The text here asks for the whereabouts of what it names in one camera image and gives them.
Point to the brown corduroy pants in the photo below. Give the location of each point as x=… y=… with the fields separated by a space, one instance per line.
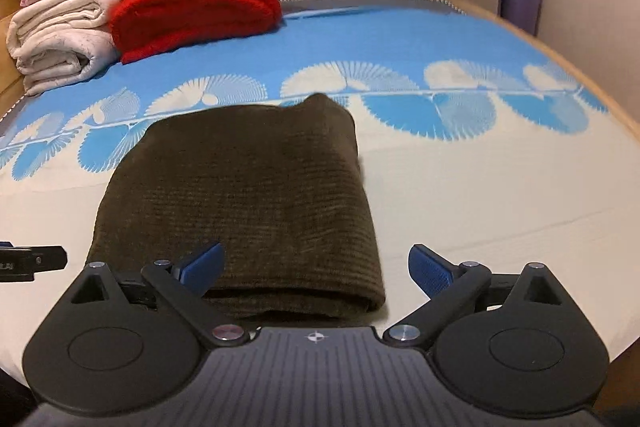
x=278 y=187

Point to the purple board by wall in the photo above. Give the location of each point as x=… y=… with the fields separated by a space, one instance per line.
x=523 y=14

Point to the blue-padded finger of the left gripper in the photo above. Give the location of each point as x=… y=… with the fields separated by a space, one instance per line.
x=20 y=264

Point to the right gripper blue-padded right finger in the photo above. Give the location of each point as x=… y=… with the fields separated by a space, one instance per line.
x=452 y=291

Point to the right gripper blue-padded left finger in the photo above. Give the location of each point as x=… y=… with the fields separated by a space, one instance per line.
x=182 y=284

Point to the blue white patterned bed sheet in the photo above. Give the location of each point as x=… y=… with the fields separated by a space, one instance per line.
x=473 y=141

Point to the red folded blanket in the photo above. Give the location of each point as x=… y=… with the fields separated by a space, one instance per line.
x=143 y=28

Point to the white folded quilt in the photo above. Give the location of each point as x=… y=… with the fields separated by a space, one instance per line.
x=55 y=43

